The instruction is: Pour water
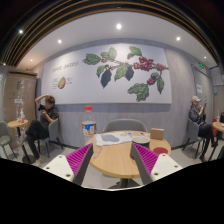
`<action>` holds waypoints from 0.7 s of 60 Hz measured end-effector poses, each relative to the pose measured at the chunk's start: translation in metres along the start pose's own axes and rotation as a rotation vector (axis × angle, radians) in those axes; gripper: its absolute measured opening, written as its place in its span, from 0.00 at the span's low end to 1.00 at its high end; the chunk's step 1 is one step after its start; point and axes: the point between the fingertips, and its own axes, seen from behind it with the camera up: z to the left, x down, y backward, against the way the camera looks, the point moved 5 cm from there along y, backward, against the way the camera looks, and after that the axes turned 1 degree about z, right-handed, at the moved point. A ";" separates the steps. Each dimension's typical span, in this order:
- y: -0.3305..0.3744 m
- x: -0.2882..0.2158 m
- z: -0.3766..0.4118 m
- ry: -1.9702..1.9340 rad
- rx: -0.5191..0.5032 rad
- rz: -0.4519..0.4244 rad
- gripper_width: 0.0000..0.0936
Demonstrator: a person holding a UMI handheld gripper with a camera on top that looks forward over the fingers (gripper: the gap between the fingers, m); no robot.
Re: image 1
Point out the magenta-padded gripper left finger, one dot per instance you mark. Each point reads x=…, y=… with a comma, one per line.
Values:
x=60, y=165

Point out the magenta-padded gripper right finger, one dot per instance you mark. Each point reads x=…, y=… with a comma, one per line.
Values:
x=163, y=165

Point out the clear red-capped water bottle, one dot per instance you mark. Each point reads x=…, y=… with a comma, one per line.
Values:
x=88, y=125

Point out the small brown cardboard box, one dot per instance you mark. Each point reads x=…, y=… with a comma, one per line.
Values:
x=156, y=134

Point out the dark cup with white inside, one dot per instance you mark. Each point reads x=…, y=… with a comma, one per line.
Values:
x=141, y=140

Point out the grey chair with black legs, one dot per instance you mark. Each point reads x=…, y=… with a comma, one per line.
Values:
x=192, y=131
x=53, y=131

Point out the person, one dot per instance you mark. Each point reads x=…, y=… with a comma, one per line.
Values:
x=46, y=116
x=196, y=115

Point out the grey upholstered chair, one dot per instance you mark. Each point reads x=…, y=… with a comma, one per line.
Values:
x=125, y=125

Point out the white paper with grey print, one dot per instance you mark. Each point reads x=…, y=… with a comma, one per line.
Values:
x=111, y=138

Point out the small round wooden table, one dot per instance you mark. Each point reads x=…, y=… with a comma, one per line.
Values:
x=218, y=126
x=17, y=123

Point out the small clear bottle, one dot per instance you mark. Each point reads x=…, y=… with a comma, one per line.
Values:
x=22, y=116

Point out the grey-green chair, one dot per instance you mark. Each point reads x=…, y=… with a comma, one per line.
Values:
x=4, y=133

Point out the green exit sign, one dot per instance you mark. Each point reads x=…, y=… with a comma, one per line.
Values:
x=201, y=65

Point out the round recessed ceiling lights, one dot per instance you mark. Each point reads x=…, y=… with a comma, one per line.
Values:
x=118, y=26

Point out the small white wall notice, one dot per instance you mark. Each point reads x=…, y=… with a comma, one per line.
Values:
x=199, y=88

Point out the large coffee plant wall mural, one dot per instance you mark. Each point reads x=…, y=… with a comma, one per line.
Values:
x=83, y=83

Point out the white wall poster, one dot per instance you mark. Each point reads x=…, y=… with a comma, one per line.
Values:
x=217, y=76

